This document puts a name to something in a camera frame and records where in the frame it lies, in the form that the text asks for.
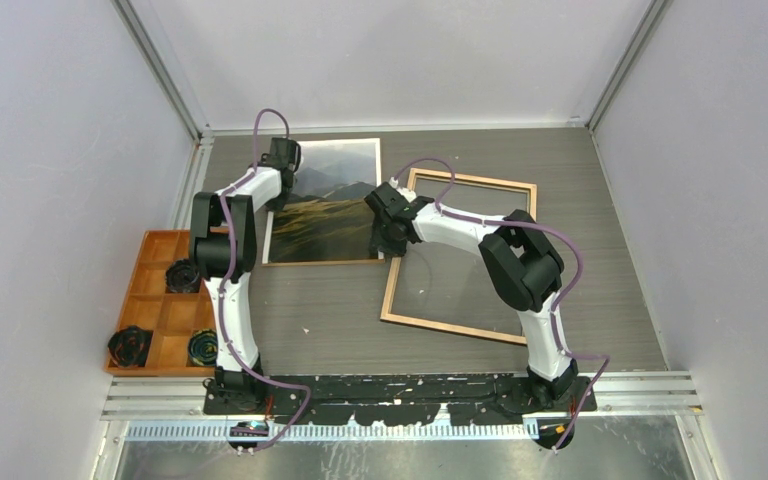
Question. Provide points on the black orange coiled bundle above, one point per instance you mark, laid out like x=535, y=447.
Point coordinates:
x=129, y=347

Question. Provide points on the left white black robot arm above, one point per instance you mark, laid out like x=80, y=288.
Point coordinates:
x=223, y=248

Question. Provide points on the black yellow-green coiled bundle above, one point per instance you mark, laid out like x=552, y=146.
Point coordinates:
x=202, y=348

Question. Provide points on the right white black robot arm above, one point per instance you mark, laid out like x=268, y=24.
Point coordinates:
x=523, y=265

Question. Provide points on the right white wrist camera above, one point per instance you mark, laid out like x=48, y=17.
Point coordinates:
x=408, y=194

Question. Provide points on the orange compartment tray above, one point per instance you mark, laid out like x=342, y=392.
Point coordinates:
x=171, y=318

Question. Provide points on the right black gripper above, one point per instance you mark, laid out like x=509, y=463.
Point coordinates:
x=379, y=244

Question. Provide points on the black wooden picture frame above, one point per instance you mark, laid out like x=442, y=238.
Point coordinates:
x=387, y=315

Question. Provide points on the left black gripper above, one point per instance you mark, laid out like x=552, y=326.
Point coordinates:
x=278, y=203

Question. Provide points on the mountain landscape photo board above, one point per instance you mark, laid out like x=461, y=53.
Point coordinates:
x=326, y=220

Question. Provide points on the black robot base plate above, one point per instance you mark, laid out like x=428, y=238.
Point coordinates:
x=394, y=400

